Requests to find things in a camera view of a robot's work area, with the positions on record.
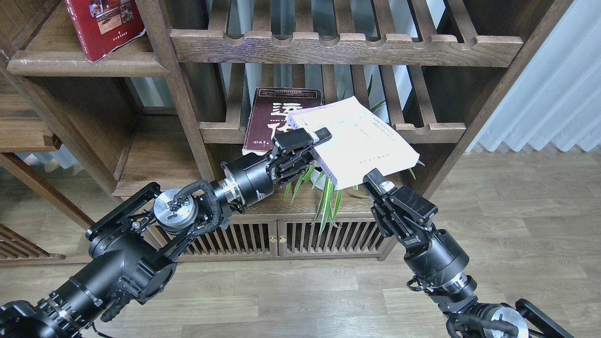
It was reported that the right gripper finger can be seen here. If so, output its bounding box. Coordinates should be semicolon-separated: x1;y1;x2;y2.
362;169;438;230

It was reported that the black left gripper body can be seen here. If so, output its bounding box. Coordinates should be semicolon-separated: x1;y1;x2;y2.
220;141;314;207

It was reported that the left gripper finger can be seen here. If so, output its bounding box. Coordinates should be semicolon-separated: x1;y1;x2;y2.
272;128;332;158

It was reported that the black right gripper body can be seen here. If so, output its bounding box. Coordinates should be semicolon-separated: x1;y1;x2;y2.
371;202;477;298

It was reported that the white paperback book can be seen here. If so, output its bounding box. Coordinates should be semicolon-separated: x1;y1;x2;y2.
286;96;421;191

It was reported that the red paperback book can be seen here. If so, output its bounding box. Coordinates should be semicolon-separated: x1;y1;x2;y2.
64;0;145;62

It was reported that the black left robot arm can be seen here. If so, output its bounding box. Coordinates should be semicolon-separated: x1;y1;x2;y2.
1;128;332;338

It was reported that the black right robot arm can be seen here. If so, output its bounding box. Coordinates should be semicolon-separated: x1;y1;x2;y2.
363;169;570;338

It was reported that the dark maroon book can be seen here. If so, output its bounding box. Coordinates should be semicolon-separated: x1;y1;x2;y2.
242;86;322;155

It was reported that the white plant pot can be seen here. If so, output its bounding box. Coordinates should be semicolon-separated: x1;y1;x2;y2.
310;167;328;190

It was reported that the right slatted cabinet door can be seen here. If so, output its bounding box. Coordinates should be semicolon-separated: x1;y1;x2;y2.
277;218;396;261

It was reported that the green spider plant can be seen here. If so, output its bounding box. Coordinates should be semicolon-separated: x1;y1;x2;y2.
282;75;425;235

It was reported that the dark wooden bookshelf unit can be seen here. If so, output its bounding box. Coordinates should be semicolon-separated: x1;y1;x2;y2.
0;0;574;267

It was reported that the white pleated curtain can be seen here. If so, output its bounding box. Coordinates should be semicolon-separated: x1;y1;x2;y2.
468;0;601;151

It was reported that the wooden side furniture left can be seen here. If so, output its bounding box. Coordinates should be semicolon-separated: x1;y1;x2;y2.
0;70;147;270

